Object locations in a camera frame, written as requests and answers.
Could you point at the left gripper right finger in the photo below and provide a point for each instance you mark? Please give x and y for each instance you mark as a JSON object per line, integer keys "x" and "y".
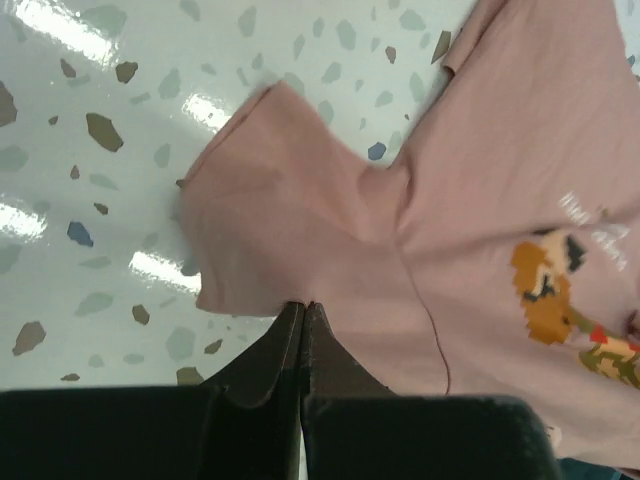
{"x": 356, "y": 428}

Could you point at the dusty pink printed t-shirt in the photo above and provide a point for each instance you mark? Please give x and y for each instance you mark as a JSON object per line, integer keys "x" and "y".
{"x": 497, "y": 254}

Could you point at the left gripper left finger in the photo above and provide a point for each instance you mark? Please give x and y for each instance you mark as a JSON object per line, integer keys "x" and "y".
{"x": 242, "y": 423}

